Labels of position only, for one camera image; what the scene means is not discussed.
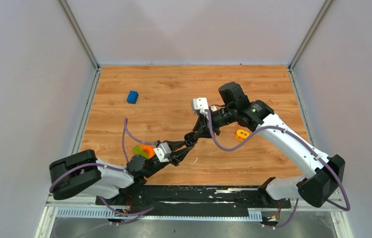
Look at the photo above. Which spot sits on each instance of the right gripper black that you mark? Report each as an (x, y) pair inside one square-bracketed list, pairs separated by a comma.
[(202, 127)]

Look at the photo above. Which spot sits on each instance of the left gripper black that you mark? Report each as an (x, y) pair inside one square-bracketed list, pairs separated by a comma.
[(177, 156)]

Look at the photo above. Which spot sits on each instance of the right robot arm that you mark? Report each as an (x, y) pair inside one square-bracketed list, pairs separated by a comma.
[(321, 174)]

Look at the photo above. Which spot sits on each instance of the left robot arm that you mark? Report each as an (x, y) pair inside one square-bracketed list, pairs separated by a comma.
[(84, 173)]

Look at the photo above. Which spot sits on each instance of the orange green toy block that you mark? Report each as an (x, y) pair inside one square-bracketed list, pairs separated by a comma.
[(146, 151)]

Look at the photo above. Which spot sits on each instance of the blue toy block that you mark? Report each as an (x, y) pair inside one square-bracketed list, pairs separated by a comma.
[(132, 97)]

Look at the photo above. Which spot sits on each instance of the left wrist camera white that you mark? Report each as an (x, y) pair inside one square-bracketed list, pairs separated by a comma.
[(163, 151)]

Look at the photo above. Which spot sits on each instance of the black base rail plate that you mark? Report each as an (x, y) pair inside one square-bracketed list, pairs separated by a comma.
[(196, 200)]

